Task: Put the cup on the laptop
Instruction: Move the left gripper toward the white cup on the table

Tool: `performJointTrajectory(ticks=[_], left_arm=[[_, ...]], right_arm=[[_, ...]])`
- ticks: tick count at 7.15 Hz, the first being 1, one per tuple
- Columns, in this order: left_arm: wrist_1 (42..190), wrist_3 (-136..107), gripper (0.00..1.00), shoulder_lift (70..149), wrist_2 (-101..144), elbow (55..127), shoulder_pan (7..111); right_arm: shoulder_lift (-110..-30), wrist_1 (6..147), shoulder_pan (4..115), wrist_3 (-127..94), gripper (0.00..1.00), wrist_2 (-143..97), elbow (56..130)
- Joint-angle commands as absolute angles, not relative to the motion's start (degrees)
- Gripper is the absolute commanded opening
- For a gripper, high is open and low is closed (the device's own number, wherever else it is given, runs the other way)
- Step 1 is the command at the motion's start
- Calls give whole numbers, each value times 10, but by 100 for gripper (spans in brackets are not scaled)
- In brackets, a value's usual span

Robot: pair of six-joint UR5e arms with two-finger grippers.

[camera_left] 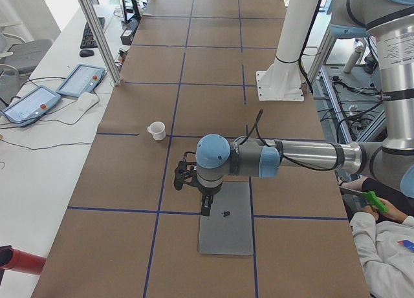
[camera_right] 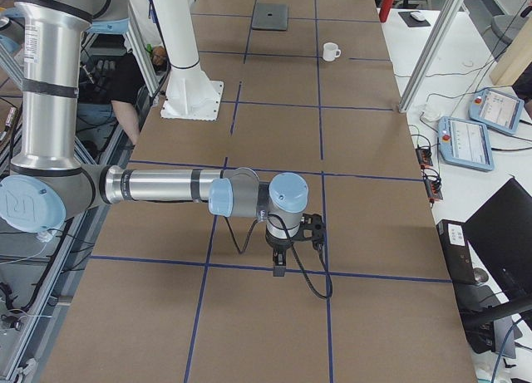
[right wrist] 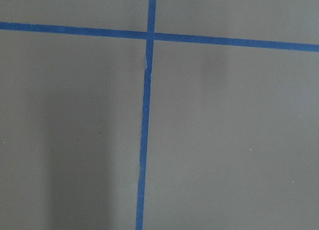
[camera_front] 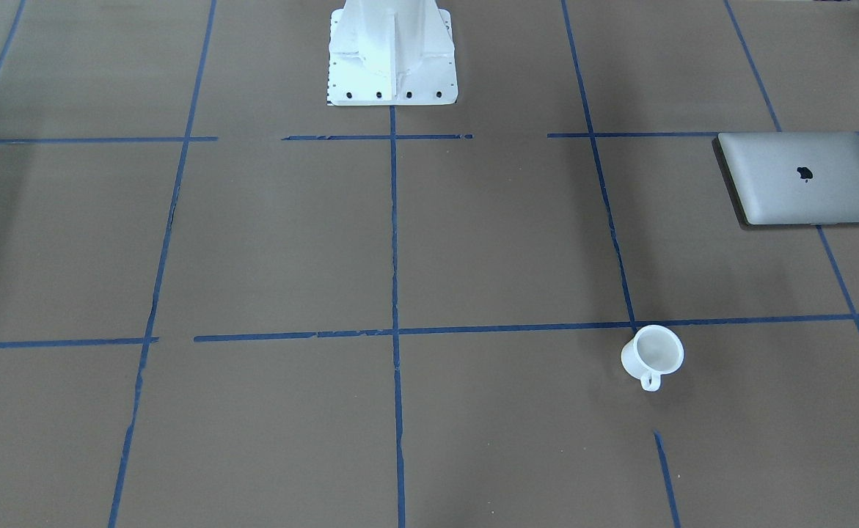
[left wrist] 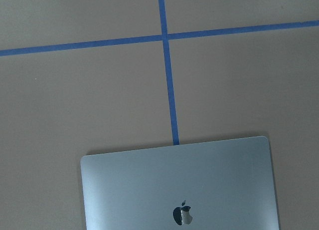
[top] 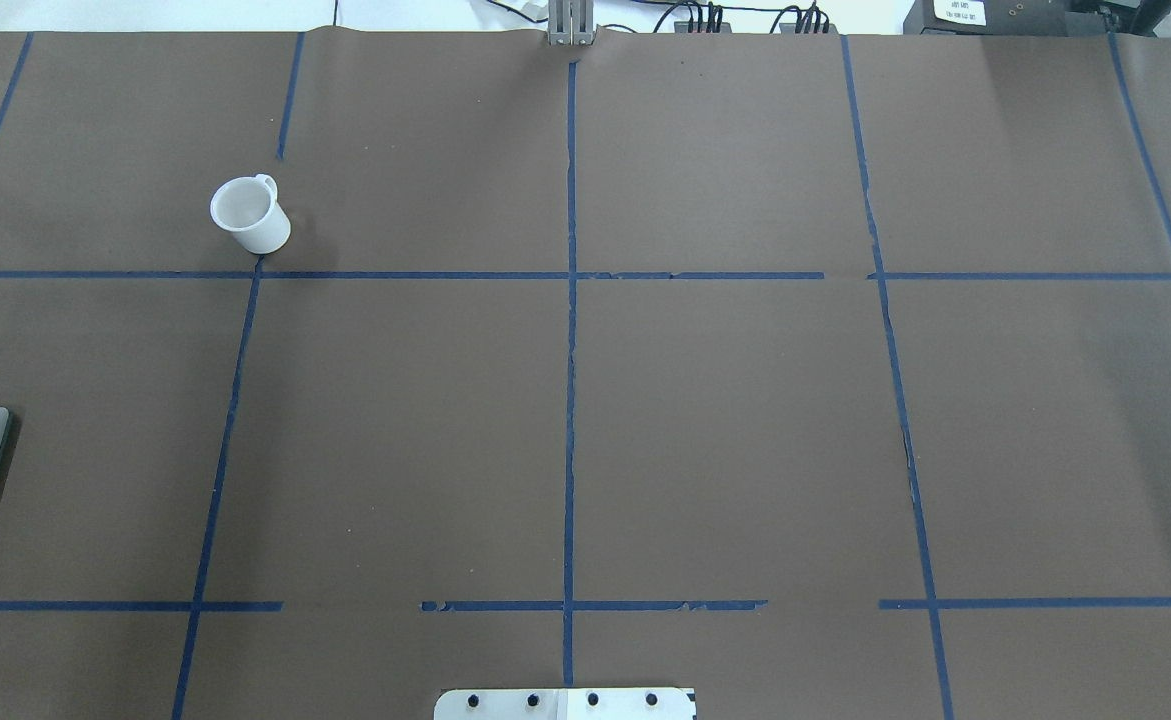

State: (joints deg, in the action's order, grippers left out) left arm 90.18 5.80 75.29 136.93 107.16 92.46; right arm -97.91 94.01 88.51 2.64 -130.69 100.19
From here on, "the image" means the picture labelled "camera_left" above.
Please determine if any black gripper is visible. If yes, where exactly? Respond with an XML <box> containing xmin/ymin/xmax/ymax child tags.
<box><xmin>198</xmin><ymin>184</ymin><xmax>221</xmax><ymax>216</ymax></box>

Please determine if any white cup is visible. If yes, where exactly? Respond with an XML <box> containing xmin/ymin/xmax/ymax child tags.
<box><xmin>147</xmin><ymin>121</ymin><xmax>166</xmax><ymax>141</ymax></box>

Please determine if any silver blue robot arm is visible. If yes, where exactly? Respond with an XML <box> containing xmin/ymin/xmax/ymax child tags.
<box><xmin>195</xmin><ymin>0</ymin><xmax>413</xmax><ymax>216</ymax></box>

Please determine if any grey closed laptop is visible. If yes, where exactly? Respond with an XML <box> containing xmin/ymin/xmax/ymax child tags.
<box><xmin>199</xmin><ymin>182</ymin><xmax>253</xmax><ymax>255</ymax></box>

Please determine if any white folded cloth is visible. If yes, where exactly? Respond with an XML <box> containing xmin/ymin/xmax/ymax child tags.
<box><xmin>76</xmin><ymin>92</ymin><xmax>99</xmax><ymax>112</ymax></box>

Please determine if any far blue teach pendant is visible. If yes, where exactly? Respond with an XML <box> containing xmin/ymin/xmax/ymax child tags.
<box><xmin>56</xmin><ymin>64</ymin><xmax>105</xmax><ymax>98</ymax></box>

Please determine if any blue teach pendant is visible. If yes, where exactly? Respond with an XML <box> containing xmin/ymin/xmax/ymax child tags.
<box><xmin>56</xmin><ymin>64</ymin><xmax>105</xmax><ymax>98</ymax></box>
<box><xmin>2</xmin><ymin>85</ymin><xmax>61</xmax><ymax>127</ymax></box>

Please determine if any person in white shirt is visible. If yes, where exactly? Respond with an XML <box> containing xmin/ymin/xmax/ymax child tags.
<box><xmin>338</xmin><ymin>176</ymin><xmax>413</xmax><ymax>297</ymax></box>

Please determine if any black box device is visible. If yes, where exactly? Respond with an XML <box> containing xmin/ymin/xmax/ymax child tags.
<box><xmin>120</xmin><ymin>19</ymin><xmax>139</xmax><ymax>46</ymax></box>

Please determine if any black computer mouse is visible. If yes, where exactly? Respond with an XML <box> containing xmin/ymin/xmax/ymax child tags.
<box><xmin>79</xmin><ymin>49</ymin><xmax>94</xmax><ymax>58</ymax></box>

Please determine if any near blue teach pendant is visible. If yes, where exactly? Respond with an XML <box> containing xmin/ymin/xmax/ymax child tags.
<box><xmin>2</xmin><ymin>85</ymin><xmax>61</xmax><ymax>127</ymax></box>

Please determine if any black keyboard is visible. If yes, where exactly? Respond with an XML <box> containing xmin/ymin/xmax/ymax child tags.
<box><xmin>80</xmin><ymin>23</ymin><xmax>98</xmax><ymax>49</ymax></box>

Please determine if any red tube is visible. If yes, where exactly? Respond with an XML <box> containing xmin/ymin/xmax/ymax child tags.
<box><xmin>1</xmin><ymin>246</ymin><xmax>46</xmax><ymax>275</ymax></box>

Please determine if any black monitor stand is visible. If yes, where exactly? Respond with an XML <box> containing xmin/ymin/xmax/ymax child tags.
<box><xmin>120</xmin><ymin>0</ymin><xmax>141</xmax><ymax>25</ymax></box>

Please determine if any white bottle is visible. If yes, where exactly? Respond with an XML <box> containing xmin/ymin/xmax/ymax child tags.
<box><xmin>343</xmin><ymin>45</ymin><xmax>364</xmax><ymax>74</ymax></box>

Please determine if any grey office chair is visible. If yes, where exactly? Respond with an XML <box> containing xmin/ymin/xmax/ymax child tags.
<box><xmin>1</xmin><ymin>21</ymin><xmax>53</xmax><ymax>88</ymax></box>

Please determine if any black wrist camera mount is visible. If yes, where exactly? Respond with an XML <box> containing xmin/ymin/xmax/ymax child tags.
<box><xmin>173</xmin><ymin>151</ymin><xmax>199</xmax><ymax>191</ymax></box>

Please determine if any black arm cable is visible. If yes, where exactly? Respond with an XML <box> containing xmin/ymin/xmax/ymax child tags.
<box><xmin>245</xmin><ymin>109</ymin><xmax>340</xmax><ymax>171</ymax></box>

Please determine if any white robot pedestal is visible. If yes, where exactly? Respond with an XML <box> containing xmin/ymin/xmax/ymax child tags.
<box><xmin>256</xmin><ymin>0</ymin><xmax>321</xmax><ymax>101</ymax></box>

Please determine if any green handled grabber tool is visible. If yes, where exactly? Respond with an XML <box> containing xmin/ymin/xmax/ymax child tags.
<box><xmin>339</xmin><ymin>186</ymin><xmax>389</xmax><ymax>213</ymax></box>

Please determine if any aluminium frame rack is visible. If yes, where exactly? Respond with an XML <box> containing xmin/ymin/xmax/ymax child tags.
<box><xmin>307</xmin><ymin>29</ymin><xmax>389</xmax><ymax>169</ymax></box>

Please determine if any aluminium frame post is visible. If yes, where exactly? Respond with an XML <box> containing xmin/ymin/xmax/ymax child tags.
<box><xmin>78</xmin><ymin>0</ymin><xmax>121</xmax><ymax>86</ymax></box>

